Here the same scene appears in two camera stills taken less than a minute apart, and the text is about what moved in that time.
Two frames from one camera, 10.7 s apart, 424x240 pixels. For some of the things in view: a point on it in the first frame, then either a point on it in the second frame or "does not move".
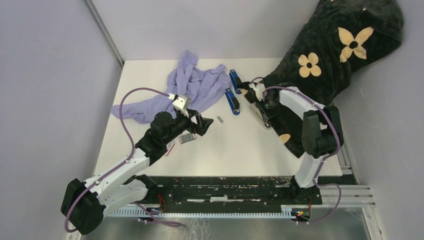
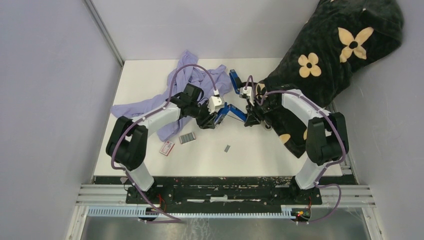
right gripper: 260,104 does not move
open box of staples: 186,138 does not move
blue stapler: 233,102 -> 222,112
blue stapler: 234,76 does not move
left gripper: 199,129 -> 210,124
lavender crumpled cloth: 202,86 does not move
